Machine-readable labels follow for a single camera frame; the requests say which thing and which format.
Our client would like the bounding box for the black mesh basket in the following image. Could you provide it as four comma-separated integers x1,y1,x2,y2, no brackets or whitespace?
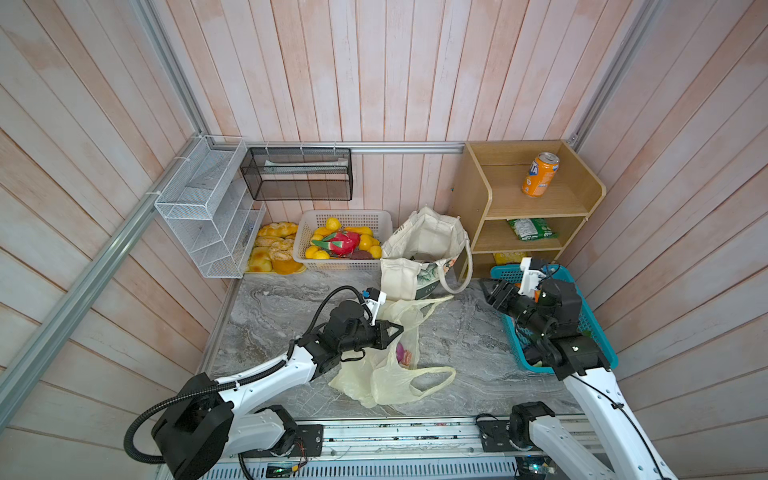
240,146,354,202

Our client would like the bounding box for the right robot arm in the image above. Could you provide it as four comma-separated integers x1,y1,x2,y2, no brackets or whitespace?
481,278,675,479

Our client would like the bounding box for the wooden shelf unit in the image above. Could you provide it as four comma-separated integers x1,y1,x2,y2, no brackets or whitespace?
448,140,606,279

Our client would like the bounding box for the dragon fruit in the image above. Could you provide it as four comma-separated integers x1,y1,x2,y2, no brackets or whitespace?
311,230,361,257

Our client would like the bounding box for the yellow snack packet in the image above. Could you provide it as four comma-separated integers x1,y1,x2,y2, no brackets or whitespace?
493,251,530,265

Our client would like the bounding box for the orange soda can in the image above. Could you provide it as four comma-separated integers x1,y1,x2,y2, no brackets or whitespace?
522,152,560,197

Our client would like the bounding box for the white plastic basket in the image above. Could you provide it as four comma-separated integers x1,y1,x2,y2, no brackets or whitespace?
292,210,393,270

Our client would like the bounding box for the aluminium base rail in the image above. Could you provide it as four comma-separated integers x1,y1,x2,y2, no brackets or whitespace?
155,413,655,480

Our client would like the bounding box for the green snack packet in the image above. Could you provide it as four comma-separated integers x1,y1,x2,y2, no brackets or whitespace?
508,218,557,242

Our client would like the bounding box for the purple onion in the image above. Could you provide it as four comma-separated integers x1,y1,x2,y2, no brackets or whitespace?
396,343,413,368

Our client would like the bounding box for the white wire rack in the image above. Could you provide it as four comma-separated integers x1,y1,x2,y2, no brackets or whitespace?
155,135,263,279

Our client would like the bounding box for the teal plastic basket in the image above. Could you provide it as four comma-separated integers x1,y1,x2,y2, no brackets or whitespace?
490,264,619,374

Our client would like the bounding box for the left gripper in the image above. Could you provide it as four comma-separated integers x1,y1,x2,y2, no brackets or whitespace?
339,318,404,351

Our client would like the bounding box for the yellow plastic bag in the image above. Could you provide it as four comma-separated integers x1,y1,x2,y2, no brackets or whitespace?
329,295,456,408

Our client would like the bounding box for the canvas tote bag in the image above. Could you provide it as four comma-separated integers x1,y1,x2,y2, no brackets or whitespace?
380,206,471,300

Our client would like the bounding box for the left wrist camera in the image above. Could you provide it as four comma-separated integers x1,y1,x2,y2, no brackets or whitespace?
362,287,386,325

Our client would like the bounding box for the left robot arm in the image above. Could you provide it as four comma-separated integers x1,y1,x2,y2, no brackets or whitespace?
123,297,404,479

